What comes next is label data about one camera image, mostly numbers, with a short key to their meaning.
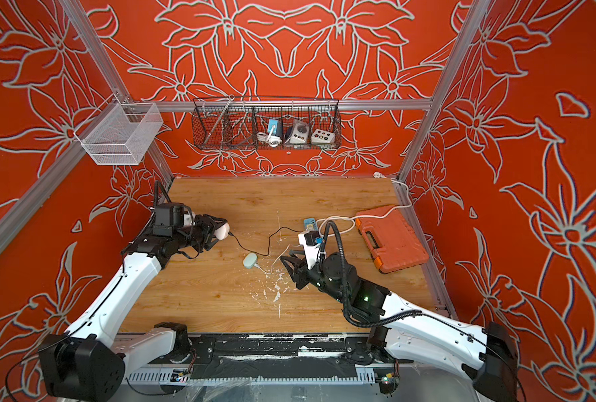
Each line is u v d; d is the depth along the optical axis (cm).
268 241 100
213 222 71
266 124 100
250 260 90
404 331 48
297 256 68
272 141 85
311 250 59
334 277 51
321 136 94
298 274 59
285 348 74
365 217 97
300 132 91
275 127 84
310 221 101
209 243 72
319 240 58
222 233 76
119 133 90
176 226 61
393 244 91
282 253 83
